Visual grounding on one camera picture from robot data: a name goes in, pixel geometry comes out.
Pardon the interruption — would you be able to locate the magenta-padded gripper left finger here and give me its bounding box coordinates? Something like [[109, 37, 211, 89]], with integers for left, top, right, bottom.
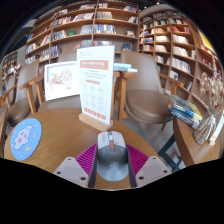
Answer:
[[52, 143, 99, 189]]

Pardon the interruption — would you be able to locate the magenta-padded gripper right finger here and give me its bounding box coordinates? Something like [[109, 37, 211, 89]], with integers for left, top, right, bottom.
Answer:
[[125, 144, 173, 189]]

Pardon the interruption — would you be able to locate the grey computer mouse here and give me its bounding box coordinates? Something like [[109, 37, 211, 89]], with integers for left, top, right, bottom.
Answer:
[[95, 130, 130, 182]]

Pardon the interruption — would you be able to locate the round light blue mouse pad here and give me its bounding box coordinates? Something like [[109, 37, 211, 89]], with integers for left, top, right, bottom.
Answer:
[[9, 117, 43, 162]]

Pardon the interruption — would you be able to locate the brown wooden-armed armchair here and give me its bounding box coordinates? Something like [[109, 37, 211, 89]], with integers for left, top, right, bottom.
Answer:
[[0, 60, 38, 128], [34, 49, 129, 123], [118, 49, 185, 132]]

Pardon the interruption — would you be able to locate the round wooden side table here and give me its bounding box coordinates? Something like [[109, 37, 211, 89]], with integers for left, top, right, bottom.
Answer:
[[0, 111, 8, 158], [172, 114, 224, 168]]

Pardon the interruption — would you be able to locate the stack of books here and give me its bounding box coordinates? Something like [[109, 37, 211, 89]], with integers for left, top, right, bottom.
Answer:
[[167, 94, 203, 130]]

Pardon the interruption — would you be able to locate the white sign on wooden base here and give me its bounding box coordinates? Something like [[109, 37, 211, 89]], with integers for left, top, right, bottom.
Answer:
[[76, 45, 116, 132]]

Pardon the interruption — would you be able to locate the white framed floral picture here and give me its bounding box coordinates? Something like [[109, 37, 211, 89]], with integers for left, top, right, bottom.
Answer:
[[43, 60, 80, 102]]

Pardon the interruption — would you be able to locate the small white table sign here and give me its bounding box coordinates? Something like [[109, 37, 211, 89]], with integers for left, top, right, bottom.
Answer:
[[208, 111, 224, 147]]

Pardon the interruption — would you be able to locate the curved wooden bookshelf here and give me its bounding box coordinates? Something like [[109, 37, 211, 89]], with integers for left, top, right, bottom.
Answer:
[[138, 11, 224, 111]]

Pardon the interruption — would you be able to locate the distant wooden bookshelf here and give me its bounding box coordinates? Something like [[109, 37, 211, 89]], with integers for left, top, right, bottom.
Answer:
[[0, 51, 19, 79]]

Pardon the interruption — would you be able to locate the white hanging ceiling panel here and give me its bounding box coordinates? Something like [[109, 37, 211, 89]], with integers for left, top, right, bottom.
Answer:
[[23, 17, 40, 28]]

